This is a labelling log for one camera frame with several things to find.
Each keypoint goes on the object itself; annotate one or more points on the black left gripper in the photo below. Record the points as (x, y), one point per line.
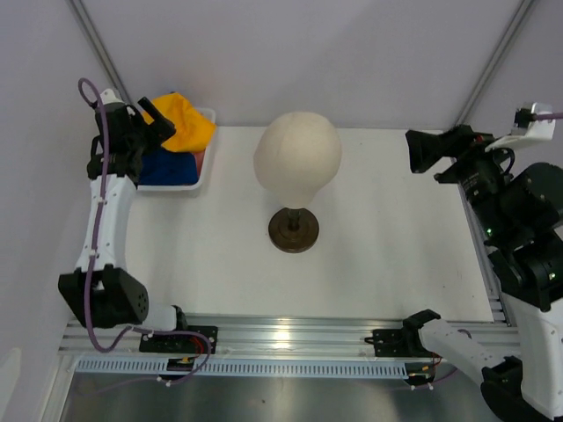
(161, 127)

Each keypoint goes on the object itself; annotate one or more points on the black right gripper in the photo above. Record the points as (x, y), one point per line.
(424, 147)

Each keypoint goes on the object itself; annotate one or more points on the yellow bucket hat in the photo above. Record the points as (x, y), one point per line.
(194, 132)

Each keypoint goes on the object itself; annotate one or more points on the dark blue bucket hat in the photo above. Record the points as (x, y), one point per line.
(166, 168)

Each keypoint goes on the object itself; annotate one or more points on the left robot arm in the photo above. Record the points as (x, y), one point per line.
(100, 291)

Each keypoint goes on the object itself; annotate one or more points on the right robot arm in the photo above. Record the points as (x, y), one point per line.
(519, 215)

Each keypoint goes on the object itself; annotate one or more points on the pink hat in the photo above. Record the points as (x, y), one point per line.
(199, 160)

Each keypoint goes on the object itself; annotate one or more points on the white plastic basket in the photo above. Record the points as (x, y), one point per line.
(194, 189)

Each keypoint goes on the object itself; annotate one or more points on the beige mannequin head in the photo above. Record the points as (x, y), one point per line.
(298, 154)

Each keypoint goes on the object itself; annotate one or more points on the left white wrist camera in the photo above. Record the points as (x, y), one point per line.
(111, 104)

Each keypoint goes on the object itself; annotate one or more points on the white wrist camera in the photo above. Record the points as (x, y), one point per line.
(533, 125)
(111, 104)

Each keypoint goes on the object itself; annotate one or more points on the aluminium frame post left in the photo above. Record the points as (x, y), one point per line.
(98, 47)

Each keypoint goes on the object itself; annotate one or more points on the aluminium frame post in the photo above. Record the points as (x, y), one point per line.
(499, 53)
(98, 47)

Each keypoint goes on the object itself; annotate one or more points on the aluminium side rail right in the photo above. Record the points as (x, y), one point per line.
(501, 315)

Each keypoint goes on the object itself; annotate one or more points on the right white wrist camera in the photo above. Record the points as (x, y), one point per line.
(533, 125)

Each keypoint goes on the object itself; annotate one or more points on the aluminium frame post right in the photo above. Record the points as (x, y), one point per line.
(499, 53)

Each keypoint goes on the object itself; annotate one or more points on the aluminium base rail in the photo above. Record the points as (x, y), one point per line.
(292, 337)

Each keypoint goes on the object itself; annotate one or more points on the white slotted cable duct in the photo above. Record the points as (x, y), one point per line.
(239, 367)

